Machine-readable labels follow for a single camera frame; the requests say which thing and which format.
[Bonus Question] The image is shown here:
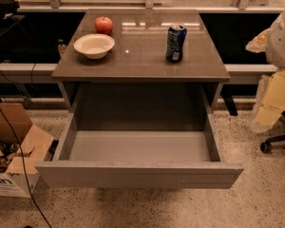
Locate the small bottle behind cabinet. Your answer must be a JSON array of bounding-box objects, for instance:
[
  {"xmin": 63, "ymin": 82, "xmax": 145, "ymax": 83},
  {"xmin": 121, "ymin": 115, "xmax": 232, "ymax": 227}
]
[{"xmin": 57, "ymin": 39, "xmax": 67, "ymax": 56}]

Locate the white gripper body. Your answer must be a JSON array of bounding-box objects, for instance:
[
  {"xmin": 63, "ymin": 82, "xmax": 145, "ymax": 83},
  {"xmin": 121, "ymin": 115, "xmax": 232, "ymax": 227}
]
[{"xmin": 268, "ymin": 69, "xmax": 285, "ymax": 126}]

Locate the black office chair base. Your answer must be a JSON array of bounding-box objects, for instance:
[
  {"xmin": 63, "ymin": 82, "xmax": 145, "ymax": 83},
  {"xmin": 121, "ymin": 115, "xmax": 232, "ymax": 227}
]
[{"xmin": 259, "ymin": 109, "xmax": 285, "ymax": 155}]

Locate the open cardboard box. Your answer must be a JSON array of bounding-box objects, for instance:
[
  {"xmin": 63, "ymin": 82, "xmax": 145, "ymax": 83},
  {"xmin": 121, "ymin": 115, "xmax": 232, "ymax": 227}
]
[{"xmin": 0, "ymin": 103, "xmax": 53, "ymax": 198}]

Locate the open grey top drawer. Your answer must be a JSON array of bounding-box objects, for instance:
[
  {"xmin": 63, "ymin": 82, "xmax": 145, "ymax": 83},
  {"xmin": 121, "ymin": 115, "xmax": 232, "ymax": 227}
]
[{"xmin": 36, "ymin": 84, "xmax": 243, "ymax": 189}]

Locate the blue pepsi can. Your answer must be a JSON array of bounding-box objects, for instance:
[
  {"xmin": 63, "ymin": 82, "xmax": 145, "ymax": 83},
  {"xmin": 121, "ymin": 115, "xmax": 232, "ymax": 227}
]
[{"xmin": 166, "ymin": 24, "xmax": 187, "ymax": 63}]

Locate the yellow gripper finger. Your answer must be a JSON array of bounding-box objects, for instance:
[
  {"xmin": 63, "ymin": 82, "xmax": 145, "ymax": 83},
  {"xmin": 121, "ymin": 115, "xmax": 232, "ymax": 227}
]
[
  {"xmin": 249, "ymin": 75, "xmax": 272, "ymax": 133},
  {"xmin": 245, "ymin": 28, "xmax": 270, "ymax": 53}
]

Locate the grey cabinet with glossy top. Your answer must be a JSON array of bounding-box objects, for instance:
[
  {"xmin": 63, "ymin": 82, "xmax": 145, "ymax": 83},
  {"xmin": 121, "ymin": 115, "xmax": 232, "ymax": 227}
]
[{"xmin": 52, "ymin": 9, "xmax": 230, "ymax": 105}]

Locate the white bowl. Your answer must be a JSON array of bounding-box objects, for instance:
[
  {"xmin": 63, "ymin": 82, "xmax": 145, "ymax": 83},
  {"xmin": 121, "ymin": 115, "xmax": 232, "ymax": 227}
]
[{"xmin": 74, "ymin": 34, "xmax": 115, "ymax": 59}]

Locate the black cable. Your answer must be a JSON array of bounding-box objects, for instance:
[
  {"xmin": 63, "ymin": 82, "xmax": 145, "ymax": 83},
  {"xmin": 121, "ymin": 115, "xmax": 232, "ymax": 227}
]
[{"xmin": 0, "ymin": 62, "xmax": 53, "ymax": 228}]

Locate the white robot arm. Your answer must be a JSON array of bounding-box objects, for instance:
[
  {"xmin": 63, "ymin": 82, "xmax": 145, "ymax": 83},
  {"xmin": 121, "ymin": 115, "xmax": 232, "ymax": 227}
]
[{"xmin": 246, "ymin": 10, "xmax": 285, "ymax": 133}]

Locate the red apple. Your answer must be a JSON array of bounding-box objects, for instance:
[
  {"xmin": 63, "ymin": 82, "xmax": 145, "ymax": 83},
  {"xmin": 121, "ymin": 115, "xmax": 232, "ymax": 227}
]
[{"xmin": 94, "ymin": 16, "xmax": 113, "ymax": 35}]

